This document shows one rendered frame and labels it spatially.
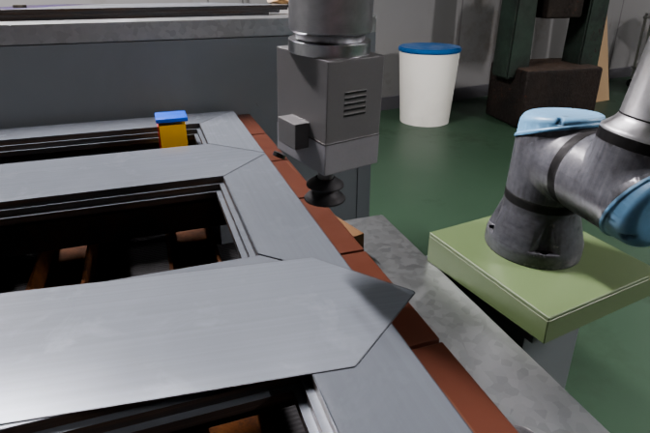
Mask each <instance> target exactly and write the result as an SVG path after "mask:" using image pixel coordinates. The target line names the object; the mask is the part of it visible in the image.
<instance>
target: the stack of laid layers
mask: <svg viewBox="0 0 650 433"><path fill-rule="evenodd" d="M186 130H187V138H188V139H195V142H196V144H197V145H200V144H208V142H207V140H206V137H205V135H204V133H203V131H202V128H201V126H200V125H199V124H192V125H186ZM156 142H160V140H159V134H158V128H148V129H136V130H115V131H104V132H92V133H81V134H70V135H58V136H48V137H36V138H25V139H14V140H3V141H0V158H2V157H13V156H23V155H34V154H43V153H54V152H64V151H74V150H84V149H95V148H104V147H115V146H125V145H135V144H145V143H156ZM215 197H217V198H218V201H219V203H220V206H221V209H222V213H223V216H224V218H225V221H226V224H227V226H228V229H229V232H230V234H231V237H232V239H233V242H234V244H235V246H236V249H237V252H238V254H239V257H240V258H239V259H233V260H227V261H222V262H217V263H211V264H205V265H199V266H193V267H187V268H182V269H176V270H171V271H165V272H159V273H153V274H143V275H137V276H131V277H125V278H120V279H126V278H135V277H144V276H152V275H160V274H176V273H184V272H192V271H201V270H209V269H217V268H225V267H233V266H242V265H249V264H258V263H266V262H274V261H282V260H279V259H276V258H272V257H268V256H264V255H260V254H257V252H256V250H255V247H254V245H253V243H252V241H251V237H250V235H249V233H248V231H247V228H246V226H245V224H244V222H243V220H242V218H241V216H240V214H239V211H238V209H237V207H236V205H235V202H234V200H233V198H232V196H231V194H230V191H229V189H228V187H227V185H226V182H225V180H224V178H223V176H222V177H214V178H206V179H197V180H189V181H182V182H173V183H165V184H156V185H149V186H141V187H132V188H117V189H109V190H101V191H92V192H84V193H77V194H68V195H60V196H51V197H44V198H36V199H27V200H19V201H11V202H3V203H0V226H1V225H8V224H16V223H23V222H30V221H38V220H46V219H53V218H60V217H74V216H82V215H89V214H96V213H103V212H111V211H119V210H126V209H133V208H141V207H148V206H156V205H162V204H170V203H178V202H185V201H193V200H200V199H207V198H215ZM290 400H294V403H295V406H296V408H297V411H298V414H299V416H300V419H301V422H302V423H303V426H304V429H305V431H306V433H338V431H337V429H336V427H335V426H334V424H333V421H332V419H331V417H330V415H329V412H328V410H327V408H326V406H325V403H324V401H323V399H322V397H321V394H320V392H319V390H318V388H317V385H316V383H315V381H314V380H313V378H312V375H311V374H310V375H304V376H298V377H292V378H286V379H280V380H275V381H269V382H263V383H257V384H251V385H245V386H240V387H234V388H228V389H222V390H211V391H205V392H200V393H194V394H188V395H181V396H175V397H169V398H164V399H158V400H152V401H146V402H140V403H134V404H129V405H122V406H116V407H110V408H104V409H99V410H92V411H86V412H80V413H74V414H68V415H62V416H56V417H50V418H44V419H32V420H27V421H21V422H15V423H9V424H2V425H0V433H169V432H173V431H177V430H181V429H184V428H188V427H192V426H196V425H199V424H202V423H206V422H210V421H214V420H217V419H224V418H228V417H232V416H235V415H239V414H243V413H246V412H250V411H253V410H257V409H261V408H265V407H269V406H272V405H276V404H280V403H283V402H287V401H290Z"/></svg>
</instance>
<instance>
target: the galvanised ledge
mask: <svg viewBox="0 0 650 433"><path fill-rule="evenodd" d="M344 221H345V222H347V223H348V224H350V225H352V226H353V227H355V228H356V229H358V230H360V231H361V232H363V233H364V251H365V252H366V253H367V254H368V255H369V256H370V257H371V259H372V260H373V261H374V262H375V263H376V265H377V266H378V267H379V268H380V269H381V271H382V272H383V273H384V274H385V275H386V276H387V277H388V278H389V279H390V280H391V281H392V283H393V284H396V285H398V286H401V287H404V288H407V289H410V290H413V291H414V292H415V295H414V296H413V297H412V298H411V300H410V301H409V303H410V304H411V305H412V306H413V308H414V309H415V310H416V311H417V312H418V314H419V315H420V316H421V317H422V318H423V319H424V321H425V322H426V323H427V324H428V326H429V327H430V328H431V329H432V330H433V331H434V333H435V334H436V335H437V336H438V337H439V342H443V343H444V345H445V346H446V347H447V348H448V349H449V350H450V352H451V353H452V354H453V355H454V356H455V358H456V359H457V360H458V361H459V362H460V364H461V365H462V366H463V367H464V368H465V370H466V371H467V372H468V373H469V374H470V375H471V377H472V378H473V379H474V380H475V381H476V383H477V384H478V385H479V386H480V387H481V389H482V390H483V391H484V392H485V393H486V394H487V396H488V397H489V398H490V399H491V401H492V402H493V403H494V404H495V405H496V406H497V408H498V409H499V410H500V411H501V412H502V414H503V415H504V416H505V417H506V418H507V420H508V421H509V422H510V423H511V424H519V425H521V426H524V427H527V428H529V429H530V430H532V431H533V432H534V433H609V432H608V431H607V430H606V429H605V428H604V427H603V426H602V425H601V424H600V423H599V422H598V421H597V420H596V419H595V418H594V417H593V416H592V415H591V414H590V413H588V412H587V411H586V410H585V409H584V408H583V407H582V406H581V405H580V404H579V403H578V402H577V401H576V400H575V399H574V398H573V397H572V396H571V395H570V394H569V393H568V392H567V391H566V390H564V389H563V388H562V387H561V386H560V385H559V384H558V383H557V382H556V381H555V380H554V379H553V378H552V377H551V376H550V375H549V374H548V373H547V372H546V371H545V370H544V369H543V368H541V367H540V366H539V365H538V364H537V363H536V362H535V361H534V360H533V359H532V358H531V357H530V356H529V355H528V354H527V353H526V352H525V351H524V350H523V349H522V348H521V347H520V346H518V345H517V344H516V343H515V342H514V341H513V340H512V339H511V338H510V337H509V336H508V335H507V334H506V333H505V332H504V331H503V330H502V329H501V328H500V327H499V326H498V325H497V324H495V323H494V322H493V321H492V320H491V319H490V318H489V317H488V316H487V315H486V314H485V313H484V312H483V311H482V310H481V309H480V308H479V307H478V306H477V305H476V304H475V303H474V302H472V301H471V300H470V299H469V298H468V297H467V296H466V295H465V294H464V293H463V292H462V291H461V290H460V289H459V288H458V287H457V286H456V285H455V284H454V282H453V281H452V280H451V279H449V278H448V277H447V276H445V275H444V274H443V273H442V272H441V271H440V270H439V269H438V268H437V267H435V266H434V265H432V264H431V263H430V262H429V261H428V258H427V257H426V256H425V255H424V254H423V253H422V252H421V251H420V250H419V249H418V248H417V247H415V246H414V245H413V244H412V243H411V242H410V241H409V240H408V239H407V238H406V237H405V236H404V235H402V234H401V233H400V232H399V231H398V229H397V228H396V227H395V226H394V225H393V224H392V223H391V222H390V221H389V220H388V219H387V218H386V217H384V216H383V215H379V216H367V217H361V218H354V219H349V220H344Z"/></svg>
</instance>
